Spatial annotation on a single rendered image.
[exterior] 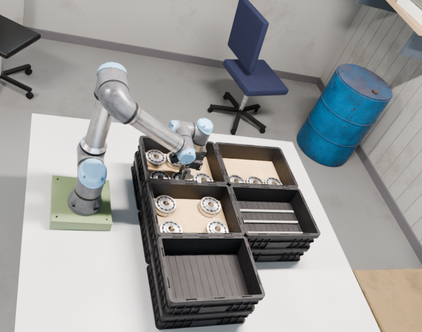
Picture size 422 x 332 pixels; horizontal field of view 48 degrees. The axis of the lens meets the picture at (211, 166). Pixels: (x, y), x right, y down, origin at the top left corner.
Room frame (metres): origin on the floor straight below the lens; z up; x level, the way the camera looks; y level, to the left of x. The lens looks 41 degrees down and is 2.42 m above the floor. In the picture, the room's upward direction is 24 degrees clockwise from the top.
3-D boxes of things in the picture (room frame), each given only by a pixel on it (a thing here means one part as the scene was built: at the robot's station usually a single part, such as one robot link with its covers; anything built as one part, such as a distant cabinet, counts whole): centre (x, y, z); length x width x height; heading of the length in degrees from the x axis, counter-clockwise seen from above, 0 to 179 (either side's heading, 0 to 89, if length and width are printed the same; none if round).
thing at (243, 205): (1.65, -0.36, 0.87); 0.40 x 0.30 x 0.11; 120
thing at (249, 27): (3.60, -0.02, 0.51); 0.59 x 0.56 x 1.01; 113
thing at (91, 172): (1.36, 0.45, 0.92); 0.13 x 0.12 x 0.14; 28
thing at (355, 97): (3.73, -0.88, 0.39); 0.53 x 0.52 x 0.79; 119
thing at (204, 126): (1.68, 0.10, 1.15); 0.09 x 0.08 x 0.11; 118
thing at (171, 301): (1.19, -0.17, 0.92); 0.40 x 0.30 x 0.02; 120
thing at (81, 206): (1.35, 0.45, 0.81); 0.15 x 0.15 x 0.10
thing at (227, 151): (1.91, -0.21, 0.87); 0.40 x 0.30 x 0.11; 120
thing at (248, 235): (1.65, -0.36, 0.92); 0.40 x 0.30 x 0.02; 120
